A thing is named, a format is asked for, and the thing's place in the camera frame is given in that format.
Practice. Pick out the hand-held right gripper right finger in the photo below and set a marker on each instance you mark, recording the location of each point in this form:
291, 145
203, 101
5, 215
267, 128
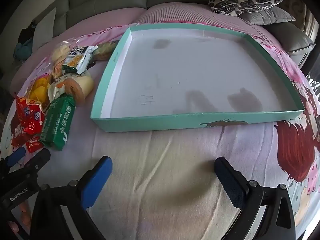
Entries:
230, 185

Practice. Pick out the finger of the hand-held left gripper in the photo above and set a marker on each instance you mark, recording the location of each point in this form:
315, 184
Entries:
37, 163
16, 156

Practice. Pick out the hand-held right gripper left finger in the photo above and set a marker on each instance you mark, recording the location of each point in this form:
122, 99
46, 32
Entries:
96, 182

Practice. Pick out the small red snack packet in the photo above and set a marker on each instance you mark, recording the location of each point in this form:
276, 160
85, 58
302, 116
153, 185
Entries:
33, 143

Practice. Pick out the red white snack packet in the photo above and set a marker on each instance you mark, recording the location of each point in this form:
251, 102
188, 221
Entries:
30, 116

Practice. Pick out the yellow snack packet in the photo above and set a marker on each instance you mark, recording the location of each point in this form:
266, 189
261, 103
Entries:
38, 90

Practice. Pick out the white green snack packet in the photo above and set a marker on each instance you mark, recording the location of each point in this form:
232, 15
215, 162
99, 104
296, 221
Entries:
80, 58

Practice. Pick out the teal cardboard box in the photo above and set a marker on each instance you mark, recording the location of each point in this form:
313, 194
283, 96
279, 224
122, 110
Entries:
187, 67

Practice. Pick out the person's left hand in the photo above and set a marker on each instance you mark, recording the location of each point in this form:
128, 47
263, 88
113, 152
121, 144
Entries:
25, 211

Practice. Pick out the dark red snack packet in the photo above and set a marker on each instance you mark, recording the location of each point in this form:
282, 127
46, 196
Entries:
18, 136

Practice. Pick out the pink printed blanket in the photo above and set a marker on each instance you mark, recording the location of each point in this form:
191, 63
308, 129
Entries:
162, 155

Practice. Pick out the white orange-print snack packet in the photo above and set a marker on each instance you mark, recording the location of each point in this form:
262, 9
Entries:
56, 90

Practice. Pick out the teal cloth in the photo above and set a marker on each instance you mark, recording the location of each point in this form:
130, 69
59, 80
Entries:
22, 50

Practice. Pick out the bun in clear packet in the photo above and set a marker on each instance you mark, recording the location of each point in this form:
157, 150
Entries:
60, 51

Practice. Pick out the dark bag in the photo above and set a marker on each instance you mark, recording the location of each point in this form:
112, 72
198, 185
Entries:
26, 33

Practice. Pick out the light grey pillow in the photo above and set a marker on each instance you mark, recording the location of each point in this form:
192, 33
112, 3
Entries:
45, 30

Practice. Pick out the green-edged biscuit packet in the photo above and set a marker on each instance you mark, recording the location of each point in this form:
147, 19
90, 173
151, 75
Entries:
105, 51

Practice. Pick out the grey sofa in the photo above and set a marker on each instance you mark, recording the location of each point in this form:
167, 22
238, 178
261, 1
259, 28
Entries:
105, 0

